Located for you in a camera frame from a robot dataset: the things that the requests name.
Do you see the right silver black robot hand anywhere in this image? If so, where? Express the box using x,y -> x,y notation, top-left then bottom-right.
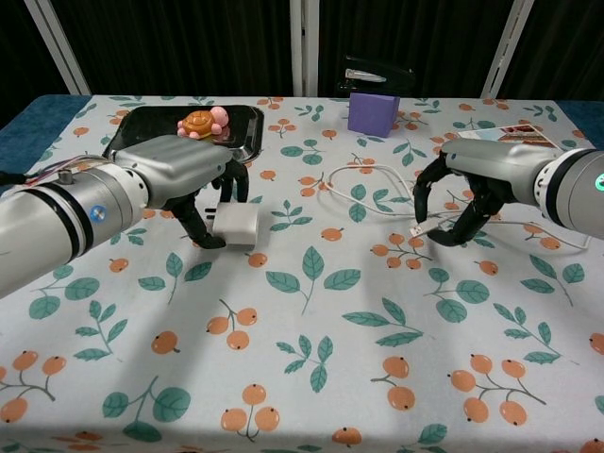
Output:
412,138 -> 559,247

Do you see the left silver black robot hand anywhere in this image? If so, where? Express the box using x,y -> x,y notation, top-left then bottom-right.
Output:
112,134 -> 252,250

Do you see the white charger block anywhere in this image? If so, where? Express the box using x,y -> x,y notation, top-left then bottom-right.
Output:
204,202 -> 262,249

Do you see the white charger with cable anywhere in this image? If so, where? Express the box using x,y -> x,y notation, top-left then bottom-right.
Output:
316,164 -> 592,251

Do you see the picture postcard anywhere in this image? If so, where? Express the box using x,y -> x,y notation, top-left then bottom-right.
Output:
456,124 -> 562,153

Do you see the orange pink turtle toy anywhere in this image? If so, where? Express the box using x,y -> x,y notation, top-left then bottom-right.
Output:
176,106 -> 232,142

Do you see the rectangular metal tray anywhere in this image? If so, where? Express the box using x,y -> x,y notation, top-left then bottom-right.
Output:
101,104 -> 265,164

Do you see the black pleated curtain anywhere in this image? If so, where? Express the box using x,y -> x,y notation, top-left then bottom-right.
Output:
0,0 -> 604,129

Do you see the purple cube block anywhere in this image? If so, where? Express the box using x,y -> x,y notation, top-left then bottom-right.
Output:
347,92 -> 403,140

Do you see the black stapler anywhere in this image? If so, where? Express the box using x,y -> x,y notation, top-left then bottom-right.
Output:
335,55 -> 417,96

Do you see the blue table cover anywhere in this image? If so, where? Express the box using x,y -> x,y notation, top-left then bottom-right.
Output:
0,93 -> 61,162

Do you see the floral patterned tablecloth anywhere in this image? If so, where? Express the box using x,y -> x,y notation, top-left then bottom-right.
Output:
0,93 -> 604,453

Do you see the white frame post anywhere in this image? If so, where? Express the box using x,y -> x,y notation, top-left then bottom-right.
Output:
480,0 -> 535,100
25,0 -> 92,96
289,0 -> 322,98

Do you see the coloured wrist wire bundle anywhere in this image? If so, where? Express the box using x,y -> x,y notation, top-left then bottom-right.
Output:
0,158 -> 109,186

